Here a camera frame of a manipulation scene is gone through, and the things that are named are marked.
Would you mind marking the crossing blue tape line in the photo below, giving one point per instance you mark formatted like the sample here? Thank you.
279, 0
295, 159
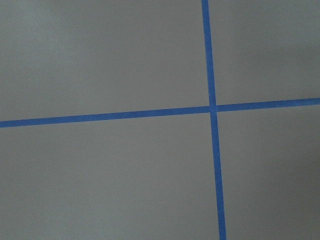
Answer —
214, 121

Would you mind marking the long blue tape line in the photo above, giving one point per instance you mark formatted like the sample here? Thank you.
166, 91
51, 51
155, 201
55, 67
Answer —
160, 112

